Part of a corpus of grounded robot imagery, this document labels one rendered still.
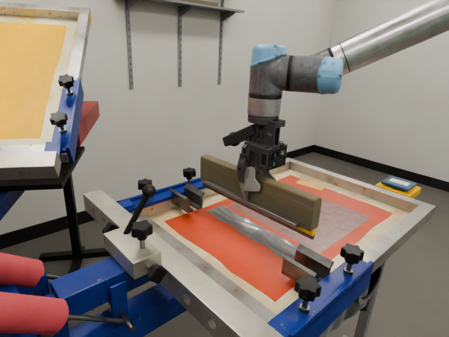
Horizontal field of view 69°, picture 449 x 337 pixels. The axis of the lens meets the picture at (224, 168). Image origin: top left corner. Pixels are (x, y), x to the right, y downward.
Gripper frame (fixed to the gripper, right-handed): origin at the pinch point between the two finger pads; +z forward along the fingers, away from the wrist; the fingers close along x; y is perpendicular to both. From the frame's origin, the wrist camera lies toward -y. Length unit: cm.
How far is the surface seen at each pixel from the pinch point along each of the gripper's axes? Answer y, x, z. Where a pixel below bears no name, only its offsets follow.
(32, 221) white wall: -201, -15, 94
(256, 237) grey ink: 2.2, 1.3, 13.1
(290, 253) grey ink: 12.6, 2.4, 12.8
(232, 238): -2.2, -3.7, 13.5
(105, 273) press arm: 0.9, -39.3, 4.7
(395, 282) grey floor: 2, 152, 110
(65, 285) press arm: -0.4, -45.8, 4.7
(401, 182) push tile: 12, 74, 12
